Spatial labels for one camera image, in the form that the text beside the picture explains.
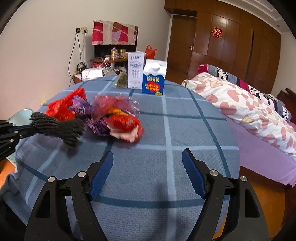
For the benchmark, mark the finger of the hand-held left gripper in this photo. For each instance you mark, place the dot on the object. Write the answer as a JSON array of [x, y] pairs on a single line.
[[8, 146], [13, 128]]

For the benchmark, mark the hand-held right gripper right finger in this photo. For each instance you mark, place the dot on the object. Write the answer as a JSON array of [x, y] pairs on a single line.
[[193, 176]]

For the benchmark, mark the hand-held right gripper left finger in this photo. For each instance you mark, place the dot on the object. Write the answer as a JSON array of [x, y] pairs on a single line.
[[101, 176]]

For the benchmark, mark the light blue enamel basin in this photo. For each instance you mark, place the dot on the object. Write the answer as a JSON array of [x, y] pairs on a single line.
[[20, 115]]

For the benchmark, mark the black foam net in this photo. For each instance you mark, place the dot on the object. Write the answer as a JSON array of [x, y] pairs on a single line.
[[67, 129]]

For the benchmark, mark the red plastic wrapper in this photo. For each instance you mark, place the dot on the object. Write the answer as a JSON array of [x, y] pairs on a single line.
[[122, 125]]

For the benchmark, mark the purple plastic wrapper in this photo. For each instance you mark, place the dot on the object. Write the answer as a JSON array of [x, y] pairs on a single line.
[[79, 106]]

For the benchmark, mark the clear pink plastic wrapper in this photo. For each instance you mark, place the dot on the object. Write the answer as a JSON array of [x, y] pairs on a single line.
[[108, 102]]

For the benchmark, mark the blue checked tablecloth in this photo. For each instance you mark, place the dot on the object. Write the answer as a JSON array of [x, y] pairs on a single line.
[[161, 139]]

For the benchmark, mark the purple bed sheet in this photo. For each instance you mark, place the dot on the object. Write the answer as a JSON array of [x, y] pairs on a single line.
[[261, 157]]

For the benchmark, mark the wooden television cabinet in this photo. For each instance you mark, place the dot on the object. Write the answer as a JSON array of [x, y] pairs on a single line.
[[78, 78]]

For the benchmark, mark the heart print quilt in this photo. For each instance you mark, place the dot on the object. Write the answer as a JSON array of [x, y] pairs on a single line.
[[242, 104]]

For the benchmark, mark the white flat box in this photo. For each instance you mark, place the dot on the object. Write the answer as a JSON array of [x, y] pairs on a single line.
[[92, 73]]

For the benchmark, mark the dark snack packet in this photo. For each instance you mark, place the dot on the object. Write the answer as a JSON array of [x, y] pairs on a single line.
[[120, 80]]

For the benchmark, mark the blue white drink carton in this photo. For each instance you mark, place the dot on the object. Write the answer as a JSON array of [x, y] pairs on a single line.
[[152, 81]]

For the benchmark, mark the patterned pillow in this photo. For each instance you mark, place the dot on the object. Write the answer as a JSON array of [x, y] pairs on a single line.
[[226, 76]]

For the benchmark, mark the white milk carton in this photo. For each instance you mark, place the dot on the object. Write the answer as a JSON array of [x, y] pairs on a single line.
[[135, 71]]

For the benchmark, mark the black television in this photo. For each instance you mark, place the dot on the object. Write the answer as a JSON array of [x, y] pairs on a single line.
[[103, 51]]

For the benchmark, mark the wooden bed headboard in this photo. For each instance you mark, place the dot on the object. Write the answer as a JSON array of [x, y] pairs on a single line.
[[286, 102]]

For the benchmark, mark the gold jar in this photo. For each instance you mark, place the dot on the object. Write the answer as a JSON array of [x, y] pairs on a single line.
[[122, 53], [114, 54]]

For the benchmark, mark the red plastic bag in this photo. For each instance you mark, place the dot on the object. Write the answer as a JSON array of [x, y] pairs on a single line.
[[150, 52]]

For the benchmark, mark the brown wooden wardrobe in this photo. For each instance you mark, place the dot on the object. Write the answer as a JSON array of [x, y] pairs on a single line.
[[242, 51]]

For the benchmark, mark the brown wooden door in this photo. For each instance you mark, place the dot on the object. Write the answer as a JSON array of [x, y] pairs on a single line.
[[181, 41]]

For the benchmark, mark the red pink cover cloth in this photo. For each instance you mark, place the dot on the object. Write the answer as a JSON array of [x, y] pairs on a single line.
[[113, 32]]

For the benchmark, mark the wall socket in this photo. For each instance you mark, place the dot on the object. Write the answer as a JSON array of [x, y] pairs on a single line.
[[81, 30]]

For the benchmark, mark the red paper wall decoration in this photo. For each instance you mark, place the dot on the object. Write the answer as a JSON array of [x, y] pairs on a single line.
[[217, 32]]

